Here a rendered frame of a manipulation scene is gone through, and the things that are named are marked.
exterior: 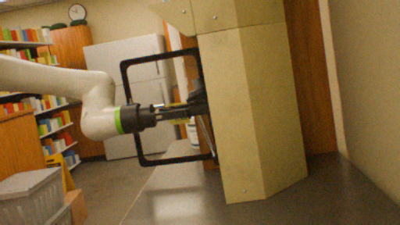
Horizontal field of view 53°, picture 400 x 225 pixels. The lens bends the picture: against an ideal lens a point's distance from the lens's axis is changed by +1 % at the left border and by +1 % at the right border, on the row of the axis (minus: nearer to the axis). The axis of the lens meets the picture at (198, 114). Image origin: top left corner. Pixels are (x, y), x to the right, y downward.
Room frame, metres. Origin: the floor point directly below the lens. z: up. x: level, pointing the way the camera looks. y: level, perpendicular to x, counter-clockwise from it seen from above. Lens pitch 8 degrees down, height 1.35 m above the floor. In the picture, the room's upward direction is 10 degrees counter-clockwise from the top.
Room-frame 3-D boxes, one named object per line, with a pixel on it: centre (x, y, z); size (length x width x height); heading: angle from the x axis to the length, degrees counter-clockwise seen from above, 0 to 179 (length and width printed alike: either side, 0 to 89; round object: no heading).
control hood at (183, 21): (1.23, 0.01, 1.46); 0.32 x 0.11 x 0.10; 174
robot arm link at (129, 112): (1.25, 0.20, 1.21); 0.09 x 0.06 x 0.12; 174
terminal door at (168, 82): (1.42, 0.10, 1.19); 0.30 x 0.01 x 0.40; 76
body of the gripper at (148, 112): (1.24, 0.13, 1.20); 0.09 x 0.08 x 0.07; 84
